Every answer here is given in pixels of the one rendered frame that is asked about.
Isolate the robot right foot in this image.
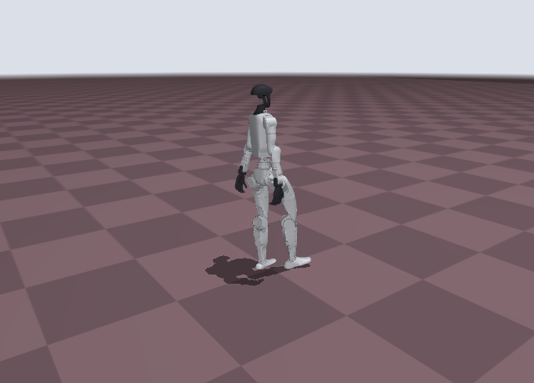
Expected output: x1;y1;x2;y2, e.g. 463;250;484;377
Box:
284;256;311;269

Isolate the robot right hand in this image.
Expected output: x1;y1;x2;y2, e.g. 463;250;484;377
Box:
270;178;284;205

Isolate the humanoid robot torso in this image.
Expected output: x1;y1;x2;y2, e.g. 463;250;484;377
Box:
249;110;273;186

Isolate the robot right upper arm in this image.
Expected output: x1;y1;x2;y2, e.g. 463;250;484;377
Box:
263;116;281;156

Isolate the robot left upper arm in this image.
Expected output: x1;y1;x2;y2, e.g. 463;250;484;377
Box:
246;116;252;149

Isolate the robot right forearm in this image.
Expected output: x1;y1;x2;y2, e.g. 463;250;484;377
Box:
270;147;283;184

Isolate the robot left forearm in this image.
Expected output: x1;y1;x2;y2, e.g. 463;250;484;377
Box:
241;145;253;173

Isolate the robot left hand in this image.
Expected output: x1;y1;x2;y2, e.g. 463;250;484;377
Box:
235;165;247;193

